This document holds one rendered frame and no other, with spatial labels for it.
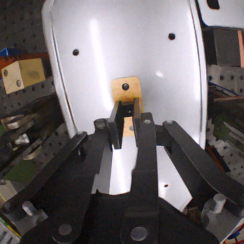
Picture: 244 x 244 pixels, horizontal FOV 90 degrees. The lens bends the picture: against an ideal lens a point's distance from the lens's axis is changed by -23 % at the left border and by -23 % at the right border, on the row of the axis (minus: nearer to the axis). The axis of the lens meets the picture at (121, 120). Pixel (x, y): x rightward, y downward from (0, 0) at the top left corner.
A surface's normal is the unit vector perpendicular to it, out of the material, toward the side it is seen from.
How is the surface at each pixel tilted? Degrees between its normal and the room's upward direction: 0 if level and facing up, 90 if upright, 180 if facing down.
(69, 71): 0
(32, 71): 90
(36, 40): 0
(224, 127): 78
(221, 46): 0
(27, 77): 90
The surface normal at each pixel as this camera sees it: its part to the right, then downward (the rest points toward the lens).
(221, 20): -0.08, 0.39
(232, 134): -0.98, 0.20
